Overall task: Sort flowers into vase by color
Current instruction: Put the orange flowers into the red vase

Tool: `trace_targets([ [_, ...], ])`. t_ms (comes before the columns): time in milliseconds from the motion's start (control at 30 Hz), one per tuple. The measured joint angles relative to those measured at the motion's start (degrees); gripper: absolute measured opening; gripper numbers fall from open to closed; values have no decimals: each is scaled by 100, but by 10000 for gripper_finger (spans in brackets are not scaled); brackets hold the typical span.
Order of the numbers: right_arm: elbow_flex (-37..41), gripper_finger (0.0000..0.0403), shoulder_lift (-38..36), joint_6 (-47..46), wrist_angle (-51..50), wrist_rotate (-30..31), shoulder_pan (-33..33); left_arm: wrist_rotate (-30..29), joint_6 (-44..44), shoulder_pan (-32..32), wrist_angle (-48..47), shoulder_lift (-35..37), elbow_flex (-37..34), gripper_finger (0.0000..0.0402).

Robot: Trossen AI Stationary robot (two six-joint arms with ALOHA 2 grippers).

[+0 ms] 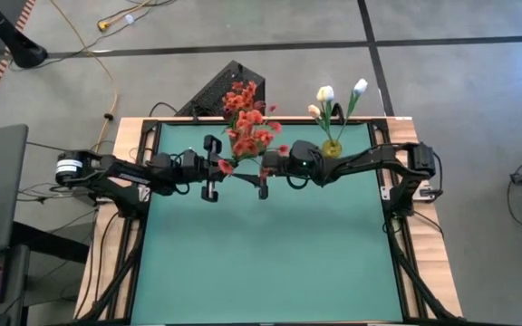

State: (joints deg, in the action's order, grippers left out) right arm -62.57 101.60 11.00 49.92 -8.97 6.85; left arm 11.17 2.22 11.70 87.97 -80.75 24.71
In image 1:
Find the white and blue tulip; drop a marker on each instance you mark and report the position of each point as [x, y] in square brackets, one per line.
[360, 86]

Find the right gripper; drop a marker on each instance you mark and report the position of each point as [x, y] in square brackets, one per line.
[277, 165]

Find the black aluminium table frame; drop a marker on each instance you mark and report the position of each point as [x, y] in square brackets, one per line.
[129, 290]

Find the black stand pillar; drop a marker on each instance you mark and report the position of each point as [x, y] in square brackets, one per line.
[25, 53]

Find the wooden table board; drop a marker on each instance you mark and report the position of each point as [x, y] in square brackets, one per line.
[424, 253]

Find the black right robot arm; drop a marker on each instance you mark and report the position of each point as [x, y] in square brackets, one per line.
[370, 160]

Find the black computer tower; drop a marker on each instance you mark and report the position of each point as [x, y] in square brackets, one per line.
[211, 95]

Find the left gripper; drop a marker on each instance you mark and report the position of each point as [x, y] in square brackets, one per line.
[193, 167]

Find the orange flower bunch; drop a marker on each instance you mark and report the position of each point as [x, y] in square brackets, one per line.
[249, 145]
[238, 100]

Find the yellow glass vase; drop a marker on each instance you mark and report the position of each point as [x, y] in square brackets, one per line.
[332, 149]

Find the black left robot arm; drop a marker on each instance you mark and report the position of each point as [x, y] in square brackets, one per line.
[107, 174]

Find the cream tulip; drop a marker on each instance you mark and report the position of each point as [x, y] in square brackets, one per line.
[320, 94]
[314, 111]

